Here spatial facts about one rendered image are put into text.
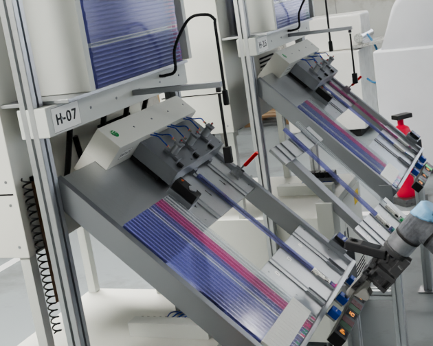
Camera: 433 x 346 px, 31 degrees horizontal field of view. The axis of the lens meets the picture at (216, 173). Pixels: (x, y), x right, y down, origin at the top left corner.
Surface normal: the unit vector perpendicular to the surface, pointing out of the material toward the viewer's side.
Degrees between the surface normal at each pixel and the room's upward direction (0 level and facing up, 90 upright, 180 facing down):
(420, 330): 0
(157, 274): 90
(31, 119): 90
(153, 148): 43
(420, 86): 90
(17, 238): 90
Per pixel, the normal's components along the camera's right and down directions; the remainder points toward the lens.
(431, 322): -0.15, -0.96
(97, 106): 0.92, -0.04
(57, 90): -0.37, 0.26
